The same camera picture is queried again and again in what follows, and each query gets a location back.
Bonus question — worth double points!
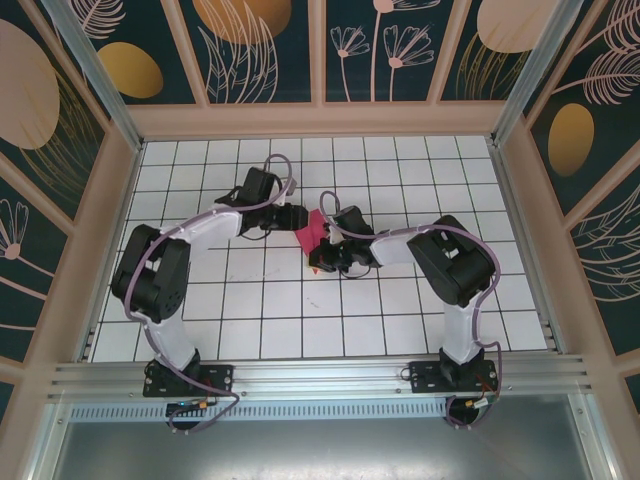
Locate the dark panel large pale oval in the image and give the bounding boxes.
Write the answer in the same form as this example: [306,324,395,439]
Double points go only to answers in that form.
[0,0,112,224]

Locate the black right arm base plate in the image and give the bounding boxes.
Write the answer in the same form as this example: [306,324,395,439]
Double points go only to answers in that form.
[408,359,501,396]

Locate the dark panel with pale circle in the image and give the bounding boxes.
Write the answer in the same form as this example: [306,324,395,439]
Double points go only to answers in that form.
[438,0,557,104]

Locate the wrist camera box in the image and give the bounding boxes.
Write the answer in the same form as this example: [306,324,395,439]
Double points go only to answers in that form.
[276,203,310,232]
[308,238,344,274]

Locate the dark panel with orange oval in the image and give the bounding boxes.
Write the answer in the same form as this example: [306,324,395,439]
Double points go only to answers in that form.
[74,0,211,107]

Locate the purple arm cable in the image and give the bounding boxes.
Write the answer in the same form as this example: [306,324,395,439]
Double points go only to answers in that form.
[321,190,503,432]
[122,153,300,436]

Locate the aluminium side rail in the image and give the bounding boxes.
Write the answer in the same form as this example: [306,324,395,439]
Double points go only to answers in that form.
[74,141,147,362]
[486,135,570,355]

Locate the dark panel orange circle leaves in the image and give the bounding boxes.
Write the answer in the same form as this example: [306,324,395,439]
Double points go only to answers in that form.
[178,0,321,106]

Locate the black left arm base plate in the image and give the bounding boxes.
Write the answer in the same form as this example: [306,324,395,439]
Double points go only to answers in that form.
[143,363,236,399]

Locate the grey metal sheet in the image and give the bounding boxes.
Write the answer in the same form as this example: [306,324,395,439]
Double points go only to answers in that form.
[42,418,619,480]

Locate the small black circuit board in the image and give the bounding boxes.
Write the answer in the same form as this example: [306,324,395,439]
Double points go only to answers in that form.
[166,398,211,416]

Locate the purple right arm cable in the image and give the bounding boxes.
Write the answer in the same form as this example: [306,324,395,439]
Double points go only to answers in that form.
[321,190,503,432]

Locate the dark panel orange oval feathers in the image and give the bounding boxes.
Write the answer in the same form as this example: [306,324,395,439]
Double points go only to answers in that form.
[522,0,640,217]

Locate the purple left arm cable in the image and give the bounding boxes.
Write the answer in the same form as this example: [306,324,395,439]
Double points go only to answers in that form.
[122,153,300,436]

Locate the pink cloth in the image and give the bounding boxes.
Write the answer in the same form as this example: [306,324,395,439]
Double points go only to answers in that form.
[294,208,335,255]

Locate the dark panel single flower outline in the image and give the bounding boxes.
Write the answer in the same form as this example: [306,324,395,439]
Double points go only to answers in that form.
[0,164,71,364]

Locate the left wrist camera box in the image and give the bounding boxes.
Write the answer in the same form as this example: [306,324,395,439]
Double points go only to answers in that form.
[276,203,310,232]

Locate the long aluminium mounting rail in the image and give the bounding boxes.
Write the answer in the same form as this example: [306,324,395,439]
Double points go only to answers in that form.
[47,353,595,401]

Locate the dark panel feather outlines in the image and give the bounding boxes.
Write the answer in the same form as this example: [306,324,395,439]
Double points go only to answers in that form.
[563,182,640,362]

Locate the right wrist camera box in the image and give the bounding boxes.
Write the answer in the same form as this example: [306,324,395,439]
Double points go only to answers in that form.
[308,238,344,274]

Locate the dark panel with flower outlines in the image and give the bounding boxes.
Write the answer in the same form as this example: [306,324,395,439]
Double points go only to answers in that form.
[323,0,457,105]

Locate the aluminium corner post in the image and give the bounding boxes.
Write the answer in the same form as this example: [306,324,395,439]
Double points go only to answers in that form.
[41,0,147,153]
[491,0,587,147]

